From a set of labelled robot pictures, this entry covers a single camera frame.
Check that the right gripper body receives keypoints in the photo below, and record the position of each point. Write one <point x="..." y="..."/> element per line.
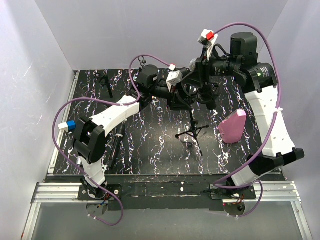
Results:
<point x="222" y="66"/>

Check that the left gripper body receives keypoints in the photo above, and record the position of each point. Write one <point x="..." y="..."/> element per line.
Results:
<point x="162" y="91"/>

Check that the shock mount stand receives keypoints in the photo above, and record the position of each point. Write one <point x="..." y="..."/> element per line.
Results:
<point x="194" y="129"/>

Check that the round base stand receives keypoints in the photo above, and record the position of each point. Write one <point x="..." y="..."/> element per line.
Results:
<point x="104" y="81"/>

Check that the tall black foam microphone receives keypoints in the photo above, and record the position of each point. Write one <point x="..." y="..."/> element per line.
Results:
<point x="120" y="132"/>

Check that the black tripod stand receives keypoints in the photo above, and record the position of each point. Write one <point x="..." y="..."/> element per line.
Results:
<point x="142" y="61"/>

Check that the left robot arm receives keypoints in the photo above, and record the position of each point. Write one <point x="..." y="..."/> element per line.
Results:
<point x="91" y="133"/>

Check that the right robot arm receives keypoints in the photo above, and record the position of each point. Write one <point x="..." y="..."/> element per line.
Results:
<point x="261" y="88"/>

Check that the pink wedge block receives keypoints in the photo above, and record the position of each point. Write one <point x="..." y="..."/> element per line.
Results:
<point x="231" y="129"/>

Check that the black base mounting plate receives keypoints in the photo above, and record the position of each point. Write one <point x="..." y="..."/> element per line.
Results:
<point x="160" y="192"/>

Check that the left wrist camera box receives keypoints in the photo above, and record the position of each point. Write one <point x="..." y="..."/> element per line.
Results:
<point x="174" y="77"/>

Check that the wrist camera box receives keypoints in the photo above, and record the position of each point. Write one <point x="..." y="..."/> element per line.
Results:
<point x="174" y="77"/>
<point x="208" y="39"/>

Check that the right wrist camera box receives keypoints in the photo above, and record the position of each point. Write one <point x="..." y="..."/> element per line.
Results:
<point x="208" y="39"/>

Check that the aluminium frame rail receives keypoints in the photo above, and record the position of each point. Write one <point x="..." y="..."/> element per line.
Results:
<point x="62" y="210"/>

